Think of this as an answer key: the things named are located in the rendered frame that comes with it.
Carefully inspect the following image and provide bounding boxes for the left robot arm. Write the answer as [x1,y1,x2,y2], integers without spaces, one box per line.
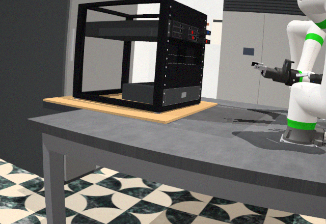
[283,0,326,146]

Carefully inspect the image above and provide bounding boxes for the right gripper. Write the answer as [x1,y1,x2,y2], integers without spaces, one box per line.
[251,59,300,86]

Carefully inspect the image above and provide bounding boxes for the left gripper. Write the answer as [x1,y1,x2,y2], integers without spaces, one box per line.
[296,72,323,85]

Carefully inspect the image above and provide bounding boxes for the flat tan wooden board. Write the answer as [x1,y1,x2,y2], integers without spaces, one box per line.
[43,96,217,124]

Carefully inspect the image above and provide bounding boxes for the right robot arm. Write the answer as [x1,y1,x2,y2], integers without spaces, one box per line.
[287,20,326,74]

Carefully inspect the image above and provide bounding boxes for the black rack frame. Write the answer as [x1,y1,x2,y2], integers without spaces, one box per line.
[73,0,207,114]

